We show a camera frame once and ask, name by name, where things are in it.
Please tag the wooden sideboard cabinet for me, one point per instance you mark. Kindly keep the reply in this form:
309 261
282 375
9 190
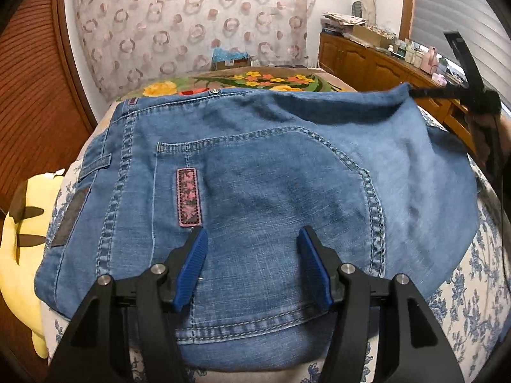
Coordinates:
359 60

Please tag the yellow plush toy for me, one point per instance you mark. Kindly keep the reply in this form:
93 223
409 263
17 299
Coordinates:
20 271

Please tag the brown louvered wooden door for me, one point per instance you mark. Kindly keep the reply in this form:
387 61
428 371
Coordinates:
36 87

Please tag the group of small bottles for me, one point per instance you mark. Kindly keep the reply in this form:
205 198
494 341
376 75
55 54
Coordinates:
409 52

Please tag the blue denim pants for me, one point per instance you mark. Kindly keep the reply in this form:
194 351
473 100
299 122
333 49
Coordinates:
259 167

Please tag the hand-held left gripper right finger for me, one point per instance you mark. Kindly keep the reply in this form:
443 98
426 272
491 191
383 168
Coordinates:
313 263

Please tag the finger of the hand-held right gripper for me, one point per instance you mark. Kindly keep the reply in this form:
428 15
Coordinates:
465 60
439 91

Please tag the cardboard box with blue cloth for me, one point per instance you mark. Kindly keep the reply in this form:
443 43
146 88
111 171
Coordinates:
231 60

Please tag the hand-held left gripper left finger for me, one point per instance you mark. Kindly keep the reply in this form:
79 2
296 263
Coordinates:
191 263

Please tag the blue floral bed sheet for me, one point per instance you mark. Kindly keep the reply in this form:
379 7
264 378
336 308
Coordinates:
479 287

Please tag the pink bag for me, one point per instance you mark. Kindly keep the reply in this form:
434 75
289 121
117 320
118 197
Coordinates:
431 60

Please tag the open cardboard box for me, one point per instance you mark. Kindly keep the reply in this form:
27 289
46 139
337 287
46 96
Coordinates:
371 36

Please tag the colourful flower blanket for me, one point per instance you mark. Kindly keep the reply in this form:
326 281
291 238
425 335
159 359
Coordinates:
247 79

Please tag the pile of papers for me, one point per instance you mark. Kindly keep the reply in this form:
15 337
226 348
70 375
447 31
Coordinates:
341 22

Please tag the white window blind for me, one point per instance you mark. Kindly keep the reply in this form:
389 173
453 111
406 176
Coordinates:
451 4

